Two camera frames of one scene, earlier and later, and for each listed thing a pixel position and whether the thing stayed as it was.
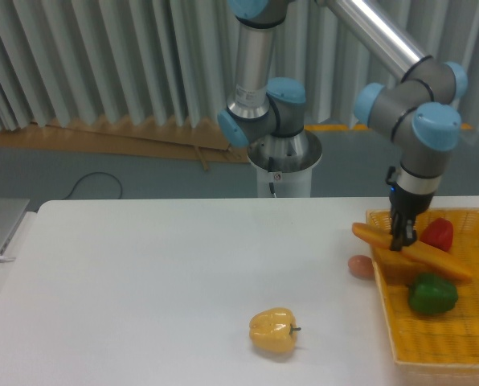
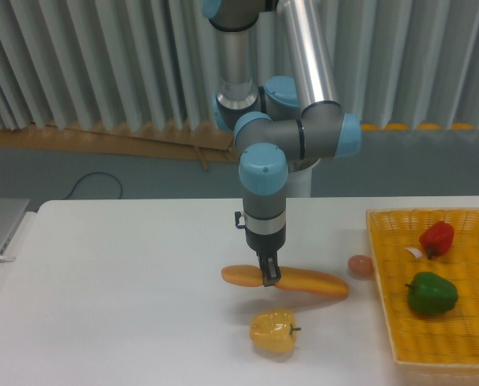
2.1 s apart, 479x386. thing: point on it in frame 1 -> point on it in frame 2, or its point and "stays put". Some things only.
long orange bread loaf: (432, 258) -> (292, 279)
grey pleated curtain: (164, 61) stays put
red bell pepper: (438, 233) stays put
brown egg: (362, 266) stays put
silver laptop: (1, 218) stays put
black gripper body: (406, 204) -> (266, 245)
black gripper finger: (403, 233) -> (269, 268)
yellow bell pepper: (272, 330) stays put
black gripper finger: (396, 223) -> (260, 257)
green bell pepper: (429, 293) stays put
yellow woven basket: (465, 336) stays put
